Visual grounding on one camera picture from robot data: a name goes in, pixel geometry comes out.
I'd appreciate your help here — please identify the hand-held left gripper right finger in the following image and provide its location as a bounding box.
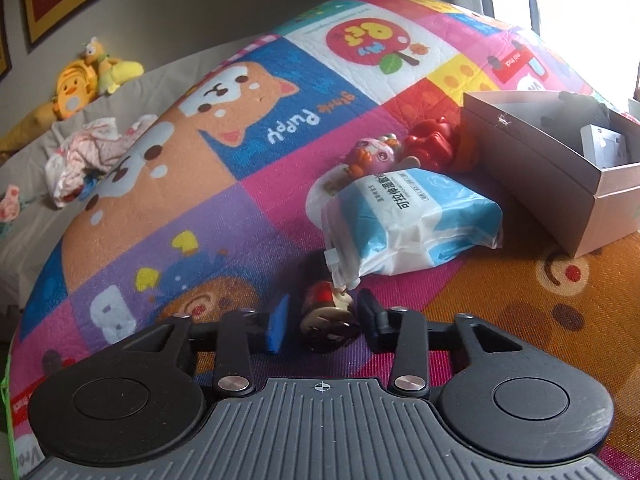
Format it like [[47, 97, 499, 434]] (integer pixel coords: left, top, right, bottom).
[[356, 289, 523, 401]]

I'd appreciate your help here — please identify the blue white tissue pack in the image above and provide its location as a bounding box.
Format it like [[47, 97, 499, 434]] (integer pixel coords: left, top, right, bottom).
[[306, 166, 505, 288]]

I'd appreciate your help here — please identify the pile of pink white clothes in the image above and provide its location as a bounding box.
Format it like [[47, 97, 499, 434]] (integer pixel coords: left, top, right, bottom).
[[45, 115, 158, 208]]

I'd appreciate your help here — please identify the long yellow plush toy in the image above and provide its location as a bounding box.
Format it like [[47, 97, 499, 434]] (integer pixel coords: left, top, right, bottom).
[[0, 102, 57, 153]]

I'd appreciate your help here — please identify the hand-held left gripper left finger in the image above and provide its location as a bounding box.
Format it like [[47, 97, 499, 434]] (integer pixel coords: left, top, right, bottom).
[[107, 294, 296, 397]]

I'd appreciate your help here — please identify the small white box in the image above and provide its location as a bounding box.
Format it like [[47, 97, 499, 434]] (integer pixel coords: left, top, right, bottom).
[[580, 124, 632, 168]]

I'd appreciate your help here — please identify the dark red figurine toy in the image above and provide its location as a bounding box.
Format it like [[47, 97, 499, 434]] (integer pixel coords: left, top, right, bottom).
[[298, 250, 362, 353]]

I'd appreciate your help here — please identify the pink doll toy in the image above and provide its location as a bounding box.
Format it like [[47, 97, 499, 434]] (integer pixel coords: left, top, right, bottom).
[[345, 132, 403, 178]]

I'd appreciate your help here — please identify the orange plastic toy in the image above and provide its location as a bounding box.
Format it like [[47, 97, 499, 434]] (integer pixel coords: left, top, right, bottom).
[[452, 131, 481, 173]]

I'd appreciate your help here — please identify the cardboard box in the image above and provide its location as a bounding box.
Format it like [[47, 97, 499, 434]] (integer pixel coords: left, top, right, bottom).
[[460, 91, 640, 259]]

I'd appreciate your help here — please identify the black object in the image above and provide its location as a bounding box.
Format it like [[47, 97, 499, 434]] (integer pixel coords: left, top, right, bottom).
[[540, 91, 613, 131]]

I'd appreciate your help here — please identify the yellow green plush toy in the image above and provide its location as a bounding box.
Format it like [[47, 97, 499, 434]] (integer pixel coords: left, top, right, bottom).
[[82, 37, 146, 96]]

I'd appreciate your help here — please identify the red plastic toy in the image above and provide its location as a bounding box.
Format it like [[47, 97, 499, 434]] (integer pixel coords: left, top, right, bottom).
[[402, 117, 463, 171]]

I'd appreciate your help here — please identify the yellow tiger plush toy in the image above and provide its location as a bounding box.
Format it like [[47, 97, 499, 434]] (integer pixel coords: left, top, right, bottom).
[[52, 57, 101, 121]]

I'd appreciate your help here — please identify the colourful cartoon play mat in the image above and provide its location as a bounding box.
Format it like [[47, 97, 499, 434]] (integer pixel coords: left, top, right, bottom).
[[0, 0, 640, 480]]

